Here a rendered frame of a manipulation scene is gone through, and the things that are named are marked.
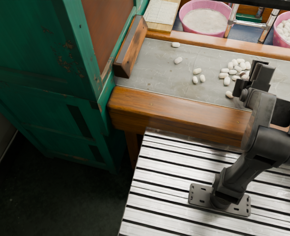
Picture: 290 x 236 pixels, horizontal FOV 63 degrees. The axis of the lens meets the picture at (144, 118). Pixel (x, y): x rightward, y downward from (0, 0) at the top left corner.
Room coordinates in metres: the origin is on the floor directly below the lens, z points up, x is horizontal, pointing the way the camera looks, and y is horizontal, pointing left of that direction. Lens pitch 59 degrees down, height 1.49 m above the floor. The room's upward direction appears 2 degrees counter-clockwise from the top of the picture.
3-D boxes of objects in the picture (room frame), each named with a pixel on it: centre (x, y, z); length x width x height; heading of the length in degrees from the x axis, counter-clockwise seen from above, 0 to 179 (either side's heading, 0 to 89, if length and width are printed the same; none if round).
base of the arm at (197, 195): (0.16, -0.24, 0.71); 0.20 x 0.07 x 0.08; 75
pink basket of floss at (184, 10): (1.00, -0.32, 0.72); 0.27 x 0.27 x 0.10
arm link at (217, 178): (0.17, -0.24, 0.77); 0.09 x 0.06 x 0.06; 67
